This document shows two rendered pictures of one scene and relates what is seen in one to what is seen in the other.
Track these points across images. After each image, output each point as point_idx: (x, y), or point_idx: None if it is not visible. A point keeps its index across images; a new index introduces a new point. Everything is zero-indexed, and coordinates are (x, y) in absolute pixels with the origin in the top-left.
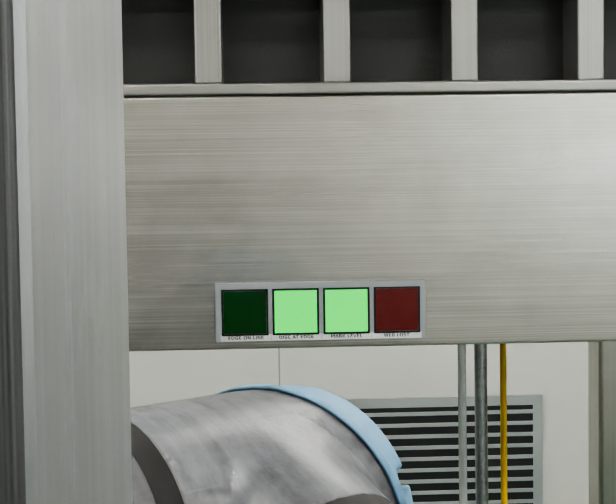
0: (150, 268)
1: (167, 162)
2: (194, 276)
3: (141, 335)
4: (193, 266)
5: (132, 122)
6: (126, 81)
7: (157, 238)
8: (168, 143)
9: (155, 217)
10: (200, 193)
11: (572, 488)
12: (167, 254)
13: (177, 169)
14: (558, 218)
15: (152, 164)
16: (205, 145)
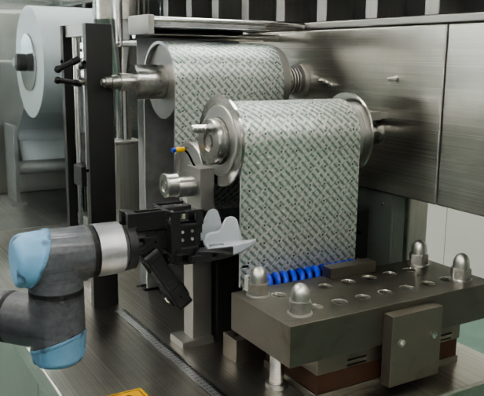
0: (455, 150)
1: (471, 72)
2: (479, 160)
3: (445, 196)
4: (479, 152)
5: (454, 42)
6: None
7: (460, 129)
8: (474, 58)
9: (461, 113)
10: None
11: None
12: (465, 141)
13: (477, 78)
14: None
15: (463, 74)
16: None
